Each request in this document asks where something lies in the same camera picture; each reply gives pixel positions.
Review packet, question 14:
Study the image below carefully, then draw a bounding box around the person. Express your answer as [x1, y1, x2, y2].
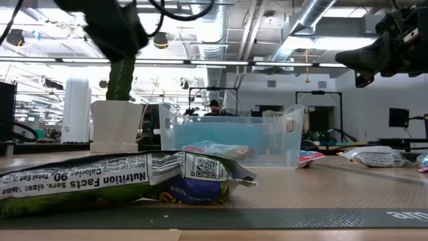
[203, 99, 225, 117]

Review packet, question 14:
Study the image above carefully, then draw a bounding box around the black monitor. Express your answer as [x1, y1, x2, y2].
[389, 107, 410, 129]

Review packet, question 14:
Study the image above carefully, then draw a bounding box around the black-edged textured table mat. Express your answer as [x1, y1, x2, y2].
[0, 150, 428, 230]

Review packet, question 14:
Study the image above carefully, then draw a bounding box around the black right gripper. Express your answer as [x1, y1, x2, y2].
[335, 26, 428, 89]

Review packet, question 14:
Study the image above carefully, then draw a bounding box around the green cactus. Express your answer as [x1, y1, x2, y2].
[106, 56, 136, 101]

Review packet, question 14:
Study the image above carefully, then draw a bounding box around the white plant pot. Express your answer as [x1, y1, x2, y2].
[90, 100, 144, 154]

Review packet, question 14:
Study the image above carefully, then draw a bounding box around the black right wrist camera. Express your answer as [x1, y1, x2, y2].
[375, 5, 421, 37]

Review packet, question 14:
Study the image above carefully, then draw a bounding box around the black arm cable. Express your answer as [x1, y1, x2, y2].
[0, 0, 25, 46]

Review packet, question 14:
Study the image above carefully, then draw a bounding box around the black cable loop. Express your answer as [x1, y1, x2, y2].
[0, 118, 39, 143]

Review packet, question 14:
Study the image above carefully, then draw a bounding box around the yellow hanging pendant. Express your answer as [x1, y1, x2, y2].
[304, 49, 311, 84]

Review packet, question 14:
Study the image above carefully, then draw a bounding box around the black frame stand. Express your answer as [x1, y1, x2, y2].
[295, 90, 344, 143]
[189, 86, 239, 116]

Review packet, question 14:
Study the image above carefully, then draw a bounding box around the silver-backed granola bar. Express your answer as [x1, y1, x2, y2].
[336, 145, 415, 168]

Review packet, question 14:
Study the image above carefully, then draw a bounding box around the white pillar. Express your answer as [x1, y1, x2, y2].
[62, 76, 92, 144]

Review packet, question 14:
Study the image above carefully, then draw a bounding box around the black ceiling camera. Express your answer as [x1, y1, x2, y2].
[153, 31, 169, 50]

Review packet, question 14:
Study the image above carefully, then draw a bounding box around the green purple granola bar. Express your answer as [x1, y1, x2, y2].
[0, 150, 259, 220]

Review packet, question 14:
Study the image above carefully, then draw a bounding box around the blue red granola bar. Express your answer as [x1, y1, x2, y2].
[298, 149, 326, 169]
[181, 140, 255, 161]
[415, 153, 428, 173]

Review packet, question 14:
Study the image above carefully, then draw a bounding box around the silver ribbed air duct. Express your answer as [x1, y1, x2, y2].
[267, 0, 338, 64]
[195, 3, 225, 88]

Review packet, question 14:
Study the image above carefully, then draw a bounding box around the dark desk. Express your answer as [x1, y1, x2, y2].
[367, 137, 428, 153]

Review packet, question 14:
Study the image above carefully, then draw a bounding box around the clear plastic bin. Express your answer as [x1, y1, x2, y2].
[158, 102, 305, 169]

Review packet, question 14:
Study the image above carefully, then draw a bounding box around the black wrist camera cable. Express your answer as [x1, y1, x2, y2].
[145, 0, 215, 37]

